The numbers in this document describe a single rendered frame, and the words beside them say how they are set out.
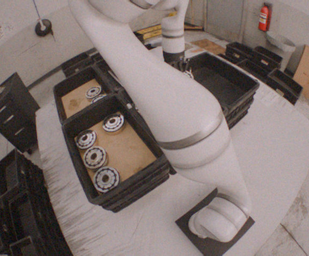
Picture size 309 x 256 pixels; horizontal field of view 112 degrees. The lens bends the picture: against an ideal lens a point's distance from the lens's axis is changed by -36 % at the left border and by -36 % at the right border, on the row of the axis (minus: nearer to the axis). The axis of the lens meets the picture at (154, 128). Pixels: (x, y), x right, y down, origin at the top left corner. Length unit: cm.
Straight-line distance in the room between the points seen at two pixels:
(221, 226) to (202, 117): 21
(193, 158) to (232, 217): 18
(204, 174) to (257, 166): 66
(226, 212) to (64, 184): 76
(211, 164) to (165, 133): 6
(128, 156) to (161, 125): 49
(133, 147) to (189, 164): 49
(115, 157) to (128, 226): 30
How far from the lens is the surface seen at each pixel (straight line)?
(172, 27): 50
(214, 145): 18
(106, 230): 74
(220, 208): 32
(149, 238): 69
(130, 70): 17
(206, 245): 65
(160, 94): 16
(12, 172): 168
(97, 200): 51
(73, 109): 96
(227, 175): 22
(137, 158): 63
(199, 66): 104
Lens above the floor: 138
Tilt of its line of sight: 53 degrees down
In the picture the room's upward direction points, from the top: 10 degrees counter-clockwise
